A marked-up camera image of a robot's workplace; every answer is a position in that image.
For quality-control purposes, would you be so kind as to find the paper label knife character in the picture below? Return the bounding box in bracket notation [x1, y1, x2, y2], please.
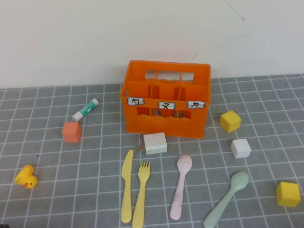
[187, 100, 206, 109]

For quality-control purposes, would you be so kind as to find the green plastic spoon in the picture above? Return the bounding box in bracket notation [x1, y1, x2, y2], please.
[203, 171, 250, 228]

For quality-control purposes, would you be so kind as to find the yellow rubber duck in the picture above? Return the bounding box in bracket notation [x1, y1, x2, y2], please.
[14, 164, 38, 190]

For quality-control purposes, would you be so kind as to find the white cube block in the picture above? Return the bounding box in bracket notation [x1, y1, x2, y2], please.
[230, 138, 252, 159]

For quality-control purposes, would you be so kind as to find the white power adapter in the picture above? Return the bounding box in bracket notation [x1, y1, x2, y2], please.
[139, 132, 168, 155]

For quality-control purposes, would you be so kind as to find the yellow plastic fork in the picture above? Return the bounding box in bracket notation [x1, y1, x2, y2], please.
[132, 161, 151, 228]

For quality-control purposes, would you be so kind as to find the paper label fork character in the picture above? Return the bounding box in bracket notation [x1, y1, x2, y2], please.
[158, 101, 176, 110]

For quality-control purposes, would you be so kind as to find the white green glue stick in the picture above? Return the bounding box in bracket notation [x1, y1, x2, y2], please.
[72, 98, 99, 121]

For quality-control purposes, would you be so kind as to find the paper label spoon character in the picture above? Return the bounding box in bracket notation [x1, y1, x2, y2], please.
[127, 96, 145, 106]

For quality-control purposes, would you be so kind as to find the orange cube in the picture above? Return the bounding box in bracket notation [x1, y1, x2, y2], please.
[61, 122, 82, 143]

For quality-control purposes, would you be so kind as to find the orange plastic cutlery holder crate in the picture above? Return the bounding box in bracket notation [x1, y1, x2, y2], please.
[119, 59, 212, 139]

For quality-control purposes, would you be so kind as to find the yellow cube block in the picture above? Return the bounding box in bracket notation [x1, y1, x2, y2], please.
[275, 181, 302, 209]
[219, 110, 242, 133]

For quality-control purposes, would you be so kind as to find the grey grid tablecloth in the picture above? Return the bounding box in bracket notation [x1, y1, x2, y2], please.
[0, 74, 304, 228]

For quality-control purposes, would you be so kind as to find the yellow plastic knife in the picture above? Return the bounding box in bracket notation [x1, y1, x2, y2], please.
[120, 149, 134, 223]

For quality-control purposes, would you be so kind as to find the pink plastic spoon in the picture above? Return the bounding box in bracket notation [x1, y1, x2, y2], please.
[170, 153, 193, 220]

